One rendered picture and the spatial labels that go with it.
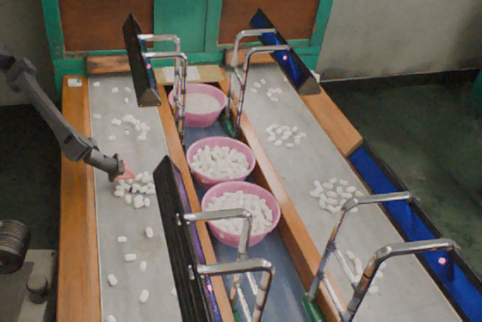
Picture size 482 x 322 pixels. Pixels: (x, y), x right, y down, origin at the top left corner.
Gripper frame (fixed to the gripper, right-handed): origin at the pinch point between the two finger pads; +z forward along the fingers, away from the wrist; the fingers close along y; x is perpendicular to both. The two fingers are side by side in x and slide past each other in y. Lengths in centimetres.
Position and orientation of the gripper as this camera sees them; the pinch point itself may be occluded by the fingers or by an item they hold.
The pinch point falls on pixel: (132, 176)
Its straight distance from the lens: 168.8
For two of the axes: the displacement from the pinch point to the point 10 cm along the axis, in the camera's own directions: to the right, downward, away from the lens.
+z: 7.6, 3.7, 5.3
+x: -6.2, 6.5, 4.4
